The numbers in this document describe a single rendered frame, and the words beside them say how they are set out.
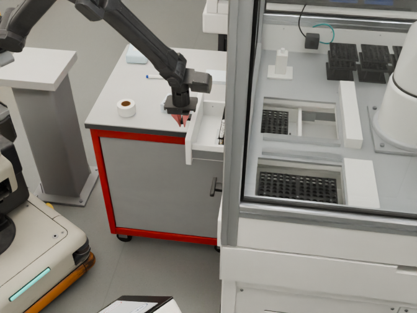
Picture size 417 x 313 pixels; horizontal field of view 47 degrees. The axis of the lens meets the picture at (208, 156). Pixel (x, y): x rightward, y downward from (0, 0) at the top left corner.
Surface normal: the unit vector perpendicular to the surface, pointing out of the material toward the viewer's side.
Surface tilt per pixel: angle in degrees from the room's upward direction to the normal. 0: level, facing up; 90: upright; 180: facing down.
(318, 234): 90
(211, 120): 0
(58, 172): 90
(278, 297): 90
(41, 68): 0
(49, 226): 0
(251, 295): 90
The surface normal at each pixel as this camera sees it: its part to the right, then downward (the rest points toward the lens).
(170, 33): 0.00, -0.75
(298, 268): -0.14, 0.66
